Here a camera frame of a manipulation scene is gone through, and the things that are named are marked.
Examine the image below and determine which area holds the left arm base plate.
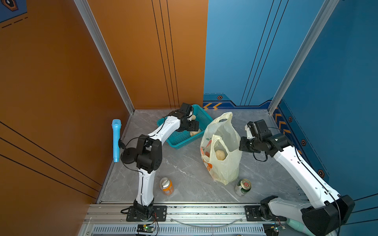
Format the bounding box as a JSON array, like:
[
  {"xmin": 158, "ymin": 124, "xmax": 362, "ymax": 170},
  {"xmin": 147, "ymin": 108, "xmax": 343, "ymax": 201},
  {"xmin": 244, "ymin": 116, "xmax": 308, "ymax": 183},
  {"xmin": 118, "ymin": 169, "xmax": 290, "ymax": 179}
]
[{"xmin": 126, "ymin": 205, "xmax": 167, "ymax": 223}]

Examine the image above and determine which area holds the light blue microphone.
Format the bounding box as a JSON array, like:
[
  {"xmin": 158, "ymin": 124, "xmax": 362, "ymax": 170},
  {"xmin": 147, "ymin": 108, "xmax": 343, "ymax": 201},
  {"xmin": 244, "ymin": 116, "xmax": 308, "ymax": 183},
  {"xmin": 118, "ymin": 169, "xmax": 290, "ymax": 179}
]
[{"xmin": 112, "ymin": 119, "xmax": 122, "ymax": 163}]

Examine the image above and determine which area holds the mint green handle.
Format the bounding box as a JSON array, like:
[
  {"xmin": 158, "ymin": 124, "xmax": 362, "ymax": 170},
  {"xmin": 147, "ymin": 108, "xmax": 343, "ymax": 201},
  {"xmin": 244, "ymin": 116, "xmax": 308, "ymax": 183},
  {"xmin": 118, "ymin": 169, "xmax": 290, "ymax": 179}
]
[{"xmin": 286, "ymin": 219, "xmax": 306, "ymax": 234}]

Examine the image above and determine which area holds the right small circuit board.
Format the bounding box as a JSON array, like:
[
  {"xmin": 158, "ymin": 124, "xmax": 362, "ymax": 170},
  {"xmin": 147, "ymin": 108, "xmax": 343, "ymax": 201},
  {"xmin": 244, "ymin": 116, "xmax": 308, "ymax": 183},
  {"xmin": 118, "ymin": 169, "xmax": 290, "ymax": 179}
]
[{"xmin": 263, "ymin": 224, "xmax": 286, "ymax": 236}]

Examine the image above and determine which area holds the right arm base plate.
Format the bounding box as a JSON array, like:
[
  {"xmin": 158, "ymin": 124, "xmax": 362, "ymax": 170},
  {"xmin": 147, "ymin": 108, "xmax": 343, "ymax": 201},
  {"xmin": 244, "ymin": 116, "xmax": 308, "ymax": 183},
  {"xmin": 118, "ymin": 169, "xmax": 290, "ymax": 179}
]
[{"xmin": 244, "ymin": 205, "xmax": 287, "ymax": 222}]

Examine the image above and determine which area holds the aluminium front rail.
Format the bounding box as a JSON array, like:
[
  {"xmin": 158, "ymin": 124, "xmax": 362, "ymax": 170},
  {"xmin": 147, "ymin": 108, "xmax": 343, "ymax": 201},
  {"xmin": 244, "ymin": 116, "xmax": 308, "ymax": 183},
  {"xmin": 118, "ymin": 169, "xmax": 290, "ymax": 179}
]
[{"xmin": 77, "ymin": 202, "xmax": 339, "ymax": 236}]

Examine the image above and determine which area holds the black round microphone stand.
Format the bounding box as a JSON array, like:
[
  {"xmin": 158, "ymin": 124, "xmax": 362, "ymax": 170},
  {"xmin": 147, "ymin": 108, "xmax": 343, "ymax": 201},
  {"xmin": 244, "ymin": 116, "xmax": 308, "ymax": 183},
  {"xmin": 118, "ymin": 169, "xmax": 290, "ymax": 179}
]
[{"xmin": 118, "ymin": 139, "xmax": 138, "ymax": 164}]

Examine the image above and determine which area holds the cream plastic bag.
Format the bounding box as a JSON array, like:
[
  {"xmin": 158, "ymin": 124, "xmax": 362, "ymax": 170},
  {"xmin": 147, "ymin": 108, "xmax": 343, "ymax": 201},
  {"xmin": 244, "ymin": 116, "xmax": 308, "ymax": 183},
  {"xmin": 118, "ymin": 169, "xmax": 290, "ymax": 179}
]
[{"xmin": 200, "ymin": 112, "xmax": 242, "ymax": 185}]

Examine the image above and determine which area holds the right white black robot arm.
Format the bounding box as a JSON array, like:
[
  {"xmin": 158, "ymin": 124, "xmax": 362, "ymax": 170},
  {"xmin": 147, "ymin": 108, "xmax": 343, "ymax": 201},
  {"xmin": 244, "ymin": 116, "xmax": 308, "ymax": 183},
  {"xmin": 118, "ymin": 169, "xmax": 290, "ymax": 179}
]
[{"xmin": 239, "ymin": 120, "xmax": 355, "ymax": 236}]

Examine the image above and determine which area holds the small green circuit board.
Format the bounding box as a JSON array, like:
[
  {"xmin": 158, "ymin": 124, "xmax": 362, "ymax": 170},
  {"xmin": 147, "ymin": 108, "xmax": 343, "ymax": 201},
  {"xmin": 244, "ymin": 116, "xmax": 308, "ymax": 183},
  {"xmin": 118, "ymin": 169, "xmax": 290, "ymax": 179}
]
[{"xmin": 136, "ymin": 224, "xmax": 157, "ymax": 236}]

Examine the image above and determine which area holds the orange soda can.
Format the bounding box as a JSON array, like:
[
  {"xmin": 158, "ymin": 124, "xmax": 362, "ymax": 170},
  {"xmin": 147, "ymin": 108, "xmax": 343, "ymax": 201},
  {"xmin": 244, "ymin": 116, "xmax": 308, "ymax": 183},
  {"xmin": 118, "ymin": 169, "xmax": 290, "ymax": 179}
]
[{"xmin": 159, "ymin": 177, "xmax": 174, "ymax": 195}]

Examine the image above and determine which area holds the teal plastic basket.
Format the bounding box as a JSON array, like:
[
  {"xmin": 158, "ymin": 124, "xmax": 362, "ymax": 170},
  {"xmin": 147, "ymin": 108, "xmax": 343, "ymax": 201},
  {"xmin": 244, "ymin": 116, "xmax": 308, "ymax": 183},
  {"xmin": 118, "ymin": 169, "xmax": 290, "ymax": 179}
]
[{"xmin": 156, "ymin": 104, "xmax": 214, "ymax": 149}]

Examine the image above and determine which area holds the green beer can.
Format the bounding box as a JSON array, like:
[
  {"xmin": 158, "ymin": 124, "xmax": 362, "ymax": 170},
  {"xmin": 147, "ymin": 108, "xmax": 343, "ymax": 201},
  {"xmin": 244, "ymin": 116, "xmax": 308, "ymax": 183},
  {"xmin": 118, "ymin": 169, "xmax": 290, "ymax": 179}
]
[{"xmin": 234, "ymin": 179, "xmax": 251, "ymax": 196}]

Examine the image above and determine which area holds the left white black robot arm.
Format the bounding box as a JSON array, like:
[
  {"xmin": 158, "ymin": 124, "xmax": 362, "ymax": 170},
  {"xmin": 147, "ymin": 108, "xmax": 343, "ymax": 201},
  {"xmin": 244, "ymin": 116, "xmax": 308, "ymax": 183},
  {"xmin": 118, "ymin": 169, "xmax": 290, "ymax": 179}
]
[{"xmin": 127, "ymin": 103, "xmax": 199, "ymax": 220}]

